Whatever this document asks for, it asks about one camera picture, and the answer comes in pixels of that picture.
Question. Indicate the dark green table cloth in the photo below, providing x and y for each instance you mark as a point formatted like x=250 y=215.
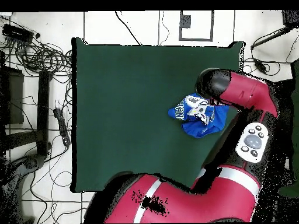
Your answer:
x=128 y=105

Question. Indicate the grey square floor frame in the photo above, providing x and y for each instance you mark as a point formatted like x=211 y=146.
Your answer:
x=212 y=25

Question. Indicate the blue printed t-shirt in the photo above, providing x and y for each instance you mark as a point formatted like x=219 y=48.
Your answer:
x=210 y=123

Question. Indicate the black flat panel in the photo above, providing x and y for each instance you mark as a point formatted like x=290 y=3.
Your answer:
x=15 y=98

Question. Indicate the black stand bar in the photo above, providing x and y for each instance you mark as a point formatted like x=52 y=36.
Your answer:
x=43 y=112

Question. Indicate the black box device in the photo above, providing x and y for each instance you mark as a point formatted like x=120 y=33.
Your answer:
x=17 y=32

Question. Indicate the black rod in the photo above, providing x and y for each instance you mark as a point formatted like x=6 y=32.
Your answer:
x=271 y=38

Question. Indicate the grey chair base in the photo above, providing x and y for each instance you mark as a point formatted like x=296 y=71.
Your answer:
x=32 y=161

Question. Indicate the black power adapter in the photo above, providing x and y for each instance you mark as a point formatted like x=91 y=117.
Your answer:
x=260 y=65

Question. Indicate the black speckled box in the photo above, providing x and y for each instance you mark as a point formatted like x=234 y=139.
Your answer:
x=290 y=18

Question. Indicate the black power strip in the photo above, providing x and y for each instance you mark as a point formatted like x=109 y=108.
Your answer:
x=62 y=127

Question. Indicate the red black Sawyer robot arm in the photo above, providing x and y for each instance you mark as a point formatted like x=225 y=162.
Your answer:
x=210 y=198

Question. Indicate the dark grey square patch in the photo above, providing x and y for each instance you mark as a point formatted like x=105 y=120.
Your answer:
x=186 y=21

